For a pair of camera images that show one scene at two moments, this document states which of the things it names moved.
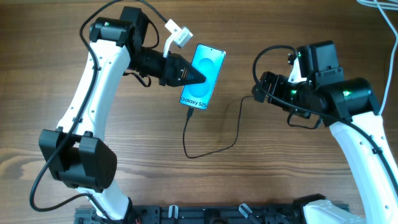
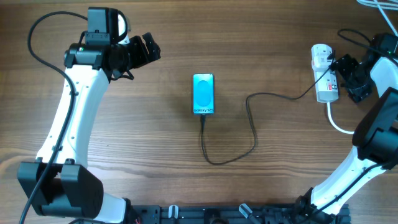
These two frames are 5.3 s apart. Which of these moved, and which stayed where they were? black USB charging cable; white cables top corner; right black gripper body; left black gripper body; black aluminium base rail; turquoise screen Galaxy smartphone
Moved: black USB charging cable; turquoise screen Galaxy smartphone; left black gripper body; right black gripper body
Stayed: black aluminium base rail; white cables top corner
